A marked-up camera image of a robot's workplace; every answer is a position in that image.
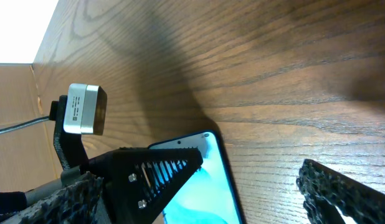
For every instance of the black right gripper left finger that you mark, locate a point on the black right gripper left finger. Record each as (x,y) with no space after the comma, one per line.
(75,201)

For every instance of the blue Samsung Galaxy smartphone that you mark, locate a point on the blue Samsung Galaxy smartphone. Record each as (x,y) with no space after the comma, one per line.
(209,196)

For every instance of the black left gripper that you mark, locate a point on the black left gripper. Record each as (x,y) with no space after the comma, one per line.
(143,181)

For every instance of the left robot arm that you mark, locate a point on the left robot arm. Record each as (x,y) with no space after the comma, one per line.
(126,185)

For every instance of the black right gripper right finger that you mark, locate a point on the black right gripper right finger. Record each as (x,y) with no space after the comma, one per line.
(329,195)

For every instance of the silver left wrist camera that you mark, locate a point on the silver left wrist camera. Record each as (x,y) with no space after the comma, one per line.
(85,109)

